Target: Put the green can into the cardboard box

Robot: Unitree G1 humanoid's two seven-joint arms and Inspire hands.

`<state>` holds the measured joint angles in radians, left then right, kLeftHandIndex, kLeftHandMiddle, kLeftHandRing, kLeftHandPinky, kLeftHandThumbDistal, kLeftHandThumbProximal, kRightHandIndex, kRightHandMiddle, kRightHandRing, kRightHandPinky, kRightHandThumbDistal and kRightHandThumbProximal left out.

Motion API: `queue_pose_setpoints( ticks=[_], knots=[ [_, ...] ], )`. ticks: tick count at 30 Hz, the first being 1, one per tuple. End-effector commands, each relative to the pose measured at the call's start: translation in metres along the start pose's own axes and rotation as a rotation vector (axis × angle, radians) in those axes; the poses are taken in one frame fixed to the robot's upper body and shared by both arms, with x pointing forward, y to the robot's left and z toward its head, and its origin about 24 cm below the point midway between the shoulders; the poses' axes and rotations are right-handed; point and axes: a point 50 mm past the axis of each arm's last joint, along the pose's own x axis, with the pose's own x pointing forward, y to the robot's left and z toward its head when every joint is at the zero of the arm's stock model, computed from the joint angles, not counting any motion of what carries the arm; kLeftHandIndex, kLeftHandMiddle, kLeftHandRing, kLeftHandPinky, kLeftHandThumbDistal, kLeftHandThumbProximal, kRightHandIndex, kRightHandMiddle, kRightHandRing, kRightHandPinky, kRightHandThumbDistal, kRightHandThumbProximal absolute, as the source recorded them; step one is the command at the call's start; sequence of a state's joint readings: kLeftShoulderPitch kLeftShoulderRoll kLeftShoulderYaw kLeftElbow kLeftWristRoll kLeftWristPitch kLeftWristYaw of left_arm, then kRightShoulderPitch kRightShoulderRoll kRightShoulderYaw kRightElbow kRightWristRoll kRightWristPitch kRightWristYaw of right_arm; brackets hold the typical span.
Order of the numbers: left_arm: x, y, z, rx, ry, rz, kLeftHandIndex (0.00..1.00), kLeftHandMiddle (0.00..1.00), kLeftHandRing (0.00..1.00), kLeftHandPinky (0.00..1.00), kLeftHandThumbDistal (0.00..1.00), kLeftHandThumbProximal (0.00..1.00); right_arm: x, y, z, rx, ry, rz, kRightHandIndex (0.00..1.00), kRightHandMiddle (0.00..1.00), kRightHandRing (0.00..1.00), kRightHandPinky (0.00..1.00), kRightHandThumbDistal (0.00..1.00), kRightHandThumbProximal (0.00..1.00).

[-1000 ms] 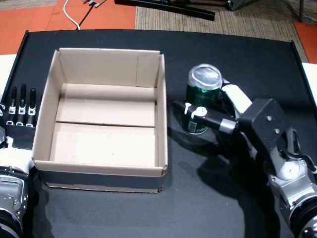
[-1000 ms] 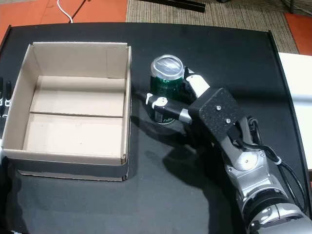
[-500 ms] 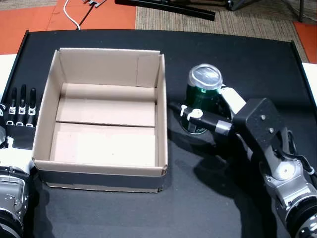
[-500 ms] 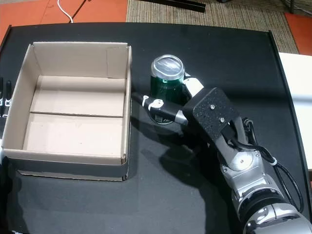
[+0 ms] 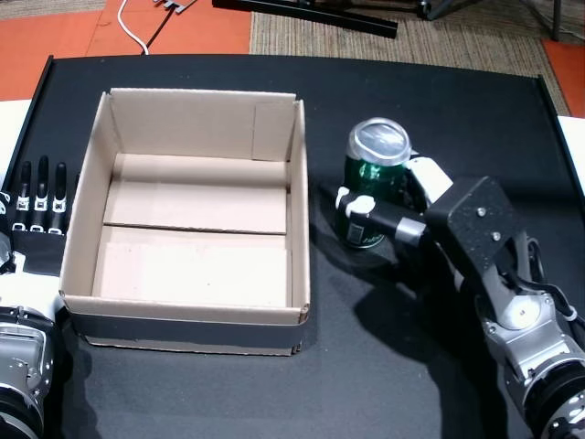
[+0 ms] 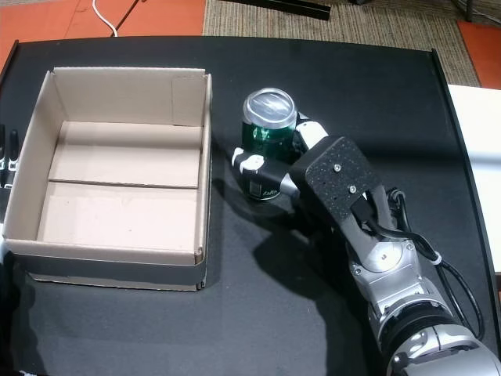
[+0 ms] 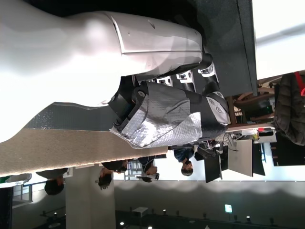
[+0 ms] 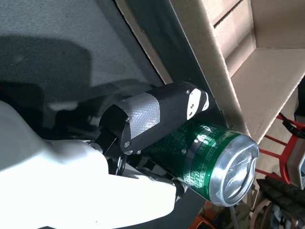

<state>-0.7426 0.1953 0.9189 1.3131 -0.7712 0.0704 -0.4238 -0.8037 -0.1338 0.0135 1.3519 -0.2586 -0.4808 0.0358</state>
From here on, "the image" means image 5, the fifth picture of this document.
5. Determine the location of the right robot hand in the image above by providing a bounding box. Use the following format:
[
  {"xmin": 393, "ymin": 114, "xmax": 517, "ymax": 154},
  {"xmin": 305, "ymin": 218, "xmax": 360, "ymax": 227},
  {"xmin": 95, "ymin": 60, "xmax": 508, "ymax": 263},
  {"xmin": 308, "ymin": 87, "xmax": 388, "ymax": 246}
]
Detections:
[{"xmin": 335, "ymin": 148, "xmax": 521, "ymax": 283}]

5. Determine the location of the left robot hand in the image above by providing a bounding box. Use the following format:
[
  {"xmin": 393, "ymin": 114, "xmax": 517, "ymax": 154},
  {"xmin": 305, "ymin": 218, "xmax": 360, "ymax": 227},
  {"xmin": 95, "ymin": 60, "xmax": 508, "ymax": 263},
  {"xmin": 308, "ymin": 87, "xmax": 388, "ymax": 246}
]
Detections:
[{"xmin": 0, "ymin": 155, "xmax": 81, "ymax": 316}]

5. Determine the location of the green drink can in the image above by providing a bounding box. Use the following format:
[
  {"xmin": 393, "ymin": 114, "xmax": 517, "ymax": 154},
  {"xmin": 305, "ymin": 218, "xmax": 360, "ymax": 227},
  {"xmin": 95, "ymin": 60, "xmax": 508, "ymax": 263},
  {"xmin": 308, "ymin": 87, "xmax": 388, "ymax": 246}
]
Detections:
[{"xmin": 333, "ymin": 117, "xmax": 415, "ymax": 251}]

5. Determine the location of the open cardboard box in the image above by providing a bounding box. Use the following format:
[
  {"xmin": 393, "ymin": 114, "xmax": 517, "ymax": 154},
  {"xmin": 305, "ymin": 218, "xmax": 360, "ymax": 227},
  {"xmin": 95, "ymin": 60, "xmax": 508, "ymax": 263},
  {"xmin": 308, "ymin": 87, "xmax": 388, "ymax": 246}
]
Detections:
[{"xmin": 58, "ymin": 87, "xmax": 312, "ymax": 357}]

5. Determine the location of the beige woven rug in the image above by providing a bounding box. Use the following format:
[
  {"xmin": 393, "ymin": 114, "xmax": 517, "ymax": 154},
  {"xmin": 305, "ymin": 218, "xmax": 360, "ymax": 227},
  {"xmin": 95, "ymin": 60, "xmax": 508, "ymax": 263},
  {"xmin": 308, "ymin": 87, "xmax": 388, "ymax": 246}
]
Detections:
[{"xmin": 250, "ymin": 0, "xmax": 571, "ymax": 115}]

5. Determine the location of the black table mat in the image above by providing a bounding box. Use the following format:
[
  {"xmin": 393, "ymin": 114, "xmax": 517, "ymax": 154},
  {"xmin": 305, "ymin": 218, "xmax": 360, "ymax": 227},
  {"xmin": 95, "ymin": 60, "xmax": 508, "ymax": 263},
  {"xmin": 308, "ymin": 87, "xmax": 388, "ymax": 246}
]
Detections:
[{"xmin": 0, "ymin": 54, "xmax": 585, "ymax": 439}]

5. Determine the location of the black metal bar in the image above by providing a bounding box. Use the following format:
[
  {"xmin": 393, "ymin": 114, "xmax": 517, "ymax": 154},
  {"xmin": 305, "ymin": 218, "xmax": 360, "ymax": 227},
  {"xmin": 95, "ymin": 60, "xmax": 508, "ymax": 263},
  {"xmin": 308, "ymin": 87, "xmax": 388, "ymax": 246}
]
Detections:
[{"xmin": 212, "ymin": 0, "xmax": 399, "ymax": 40}]

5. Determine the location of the white cable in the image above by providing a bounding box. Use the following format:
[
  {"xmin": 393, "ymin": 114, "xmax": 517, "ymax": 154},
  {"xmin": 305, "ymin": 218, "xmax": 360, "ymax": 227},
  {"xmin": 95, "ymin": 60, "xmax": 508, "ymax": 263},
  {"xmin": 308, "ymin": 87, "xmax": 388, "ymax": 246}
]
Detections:
[{"xmin": 117, "ymin": 0, "xmax": 151, "ymax": 56}]

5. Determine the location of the thin black cable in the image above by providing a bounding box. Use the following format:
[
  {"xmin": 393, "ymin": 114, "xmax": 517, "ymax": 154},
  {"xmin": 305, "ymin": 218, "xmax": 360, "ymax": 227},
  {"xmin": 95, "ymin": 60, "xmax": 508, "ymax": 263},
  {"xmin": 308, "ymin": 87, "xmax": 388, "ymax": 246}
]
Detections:
[{"xmin": 144, "ymin": 9, "xmax": 178, "ymax": 49}]

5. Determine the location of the grey metal bracket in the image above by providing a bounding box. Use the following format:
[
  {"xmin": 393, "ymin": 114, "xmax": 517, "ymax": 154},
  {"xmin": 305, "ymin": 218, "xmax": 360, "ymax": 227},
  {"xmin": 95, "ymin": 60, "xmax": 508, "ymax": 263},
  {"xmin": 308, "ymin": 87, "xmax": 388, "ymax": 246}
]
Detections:
[{"xmin": 153, "ymin": 0, "xmax": 198, "ymax": 15}]

